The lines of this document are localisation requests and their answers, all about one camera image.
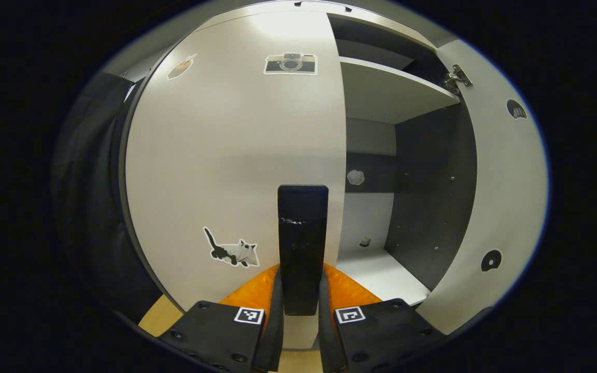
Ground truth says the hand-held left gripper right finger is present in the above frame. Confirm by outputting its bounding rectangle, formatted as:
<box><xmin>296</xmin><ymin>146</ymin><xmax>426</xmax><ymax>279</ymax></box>
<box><xmin>318</xmin><ymin>263</ymin><xmax>448</xmax><ymax>373</ymax></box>

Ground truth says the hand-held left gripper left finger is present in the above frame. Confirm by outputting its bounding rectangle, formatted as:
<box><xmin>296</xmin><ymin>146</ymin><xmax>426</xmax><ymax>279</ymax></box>
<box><xmin>158</xmin><ymin>263</ymin><xmax>285</xmax><ymax>373</ymax></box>

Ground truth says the black door handle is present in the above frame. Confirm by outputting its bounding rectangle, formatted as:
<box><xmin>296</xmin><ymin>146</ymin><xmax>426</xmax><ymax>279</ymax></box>
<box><xmin>277</xmin><ymin>184</ymin><xmax>329</xmax><ymax>316</ymax></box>

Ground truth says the cabinet door with camera sticker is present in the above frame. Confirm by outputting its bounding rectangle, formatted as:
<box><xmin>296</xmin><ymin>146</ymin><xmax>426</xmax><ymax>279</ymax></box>
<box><xmin>125</xmin><ymin>10</ymin><xmax>348</xmax><ymax>350</ymax></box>

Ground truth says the beige double-door shoe cabinet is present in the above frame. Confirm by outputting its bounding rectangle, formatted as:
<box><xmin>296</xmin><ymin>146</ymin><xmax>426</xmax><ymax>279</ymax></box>
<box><xmin>122</xmin><ymin>0</ymin><xmax>480</xmax><ymax>332</ymax></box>

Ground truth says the cabinet door with bird sticker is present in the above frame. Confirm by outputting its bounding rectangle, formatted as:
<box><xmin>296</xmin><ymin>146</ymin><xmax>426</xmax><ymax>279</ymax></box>
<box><xmin>417</xmin><ymin>39</ymin><xmax>549</xmax><ymax>335</ymax></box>

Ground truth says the white cabinet shelf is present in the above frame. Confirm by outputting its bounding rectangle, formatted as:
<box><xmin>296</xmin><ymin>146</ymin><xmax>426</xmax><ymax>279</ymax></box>
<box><xmin>339</xmin><ymin>56</ymin><xmax>461</xmax><ymax>125</ymax></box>
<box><xmin>336</xmin><ymin>249</ymin><xmax>431</xmax><ymax>306</ymax></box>

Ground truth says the metal door hinge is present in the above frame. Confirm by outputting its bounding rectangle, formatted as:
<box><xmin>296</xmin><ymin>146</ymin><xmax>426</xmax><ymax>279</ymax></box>
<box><xmin>444</xmin><ymin>64</ymin><xmax>473</xmax><ymax>95</ymax></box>

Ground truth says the beige cabinet drawer front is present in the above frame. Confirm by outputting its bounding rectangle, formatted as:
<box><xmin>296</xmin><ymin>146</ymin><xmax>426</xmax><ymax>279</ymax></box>
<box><xmin>216</xmin><ymin>0</ymin><xmax>434</xmax><ymax>37</ymax></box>

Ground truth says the black backdrop cloth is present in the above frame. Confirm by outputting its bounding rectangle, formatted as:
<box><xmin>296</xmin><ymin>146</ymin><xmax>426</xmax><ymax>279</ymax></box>
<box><xmin>99</xmin><ymin>78</ymin><xmax>167</xmax><ymax>324</ymax></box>
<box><xmin>50</xmin><ymin>71</ymin><xmax>138</xmax><ymax>291</ymax></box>

